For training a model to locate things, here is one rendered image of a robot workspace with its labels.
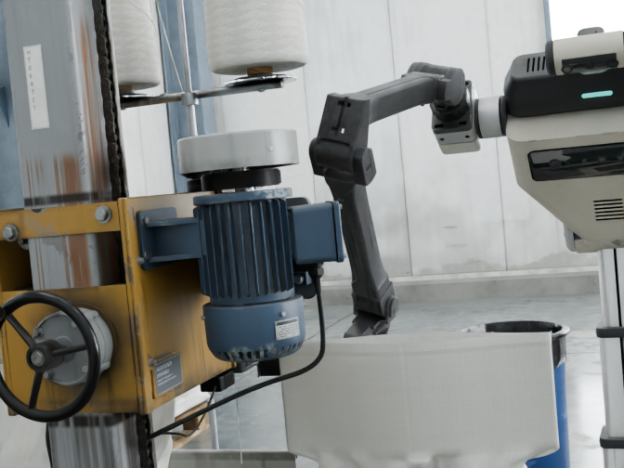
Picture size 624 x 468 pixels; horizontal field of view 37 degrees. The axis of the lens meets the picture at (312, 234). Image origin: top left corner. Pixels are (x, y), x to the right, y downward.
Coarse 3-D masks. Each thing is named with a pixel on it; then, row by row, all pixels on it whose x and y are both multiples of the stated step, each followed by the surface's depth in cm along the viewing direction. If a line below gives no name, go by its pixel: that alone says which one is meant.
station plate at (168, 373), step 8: (168, 360) 140; (176, 360) 142; (160, 368) 137; (168, 368) 139; (176, 368) 142; (160, 376) 137; (168, 376) 139; (176, 376) 142; (160, 384) 137; (168, 384) 139; (176, 384) 142; (160, 392) 136
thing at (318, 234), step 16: (288, 208) 140; (304, 208) 136; (320, 208) 136; (336, 208) 136; (304, 224) 136; (320, 224) 136; (336, 224) 136; (304, 240) 136; (320, 240) 136; (336, 240) 136; (304, 256) 136; (320, 256) 136; (336, 256) 136; (320, 272) 140
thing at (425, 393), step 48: (384, 336) 169; (432, 336) 167; (480, 336) 162; (528, 336) 157; (288, 384) 170; (336, 384) 165; (384, 384) 160; (432, 384) 158; (480, 384) 158; (528, 384) 157; (288, 432) 171; (336, 432) 166; (384, 432) 161; (432, 432) 159; (480, 432) 158; (528, 432) 158
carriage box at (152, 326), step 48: (192, 192) 153; (0, 240) 140; (0, 288) 139; (96, 288) 134; (144, 288) 136; (192, 288) 150; (0, 336) 140; (144, 336) 133; (192, 336) 149; (48, 384) 138; (144, 384) 133; (192, 384) 148
